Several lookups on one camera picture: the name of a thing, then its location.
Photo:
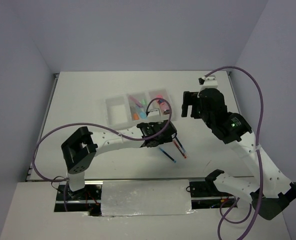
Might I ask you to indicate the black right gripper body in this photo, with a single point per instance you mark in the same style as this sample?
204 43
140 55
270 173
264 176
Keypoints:
204 116

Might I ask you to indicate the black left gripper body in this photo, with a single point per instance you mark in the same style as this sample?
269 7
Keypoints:
164 141

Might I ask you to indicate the blue highlighter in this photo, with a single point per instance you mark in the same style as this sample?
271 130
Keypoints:
141 112

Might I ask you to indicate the orange capped highlighter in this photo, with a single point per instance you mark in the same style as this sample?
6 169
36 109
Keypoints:
134 114

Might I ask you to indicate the pink capped glue bottle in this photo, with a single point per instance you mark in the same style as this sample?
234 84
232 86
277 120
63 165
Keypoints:
163 104

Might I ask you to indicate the green capped highlighter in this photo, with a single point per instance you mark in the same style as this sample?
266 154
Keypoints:
143 102

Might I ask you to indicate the purple highlighter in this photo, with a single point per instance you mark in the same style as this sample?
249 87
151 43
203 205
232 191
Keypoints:
135 101

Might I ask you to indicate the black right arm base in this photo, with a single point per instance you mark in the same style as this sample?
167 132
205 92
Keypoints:
200 189

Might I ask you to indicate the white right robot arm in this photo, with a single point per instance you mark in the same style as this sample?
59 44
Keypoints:
273 191

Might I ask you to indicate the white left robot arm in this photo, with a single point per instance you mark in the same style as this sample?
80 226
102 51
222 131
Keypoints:
83 145

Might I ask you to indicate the white three-compartment tray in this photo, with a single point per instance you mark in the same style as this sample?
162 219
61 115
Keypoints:
117 108

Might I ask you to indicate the dark blue pen refill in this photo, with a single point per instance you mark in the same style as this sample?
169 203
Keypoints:
181 145

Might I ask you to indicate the red pen refill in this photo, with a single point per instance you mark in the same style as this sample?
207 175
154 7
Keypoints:
180 149

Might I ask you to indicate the silver foil tape sheet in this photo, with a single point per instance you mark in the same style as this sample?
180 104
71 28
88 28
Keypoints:
145 198

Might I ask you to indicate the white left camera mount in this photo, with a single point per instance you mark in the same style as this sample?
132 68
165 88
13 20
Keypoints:
153 115

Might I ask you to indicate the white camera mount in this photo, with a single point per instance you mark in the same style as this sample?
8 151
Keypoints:
207 82
153 115

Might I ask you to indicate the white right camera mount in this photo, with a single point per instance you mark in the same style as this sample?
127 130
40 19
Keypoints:
207 82

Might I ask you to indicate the aluminium table edge rail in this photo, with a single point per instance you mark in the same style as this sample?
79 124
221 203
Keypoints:
229 75

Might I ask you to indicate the aluminium left table rail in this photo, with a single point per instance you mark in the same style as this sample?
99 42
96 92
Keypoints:
56 77

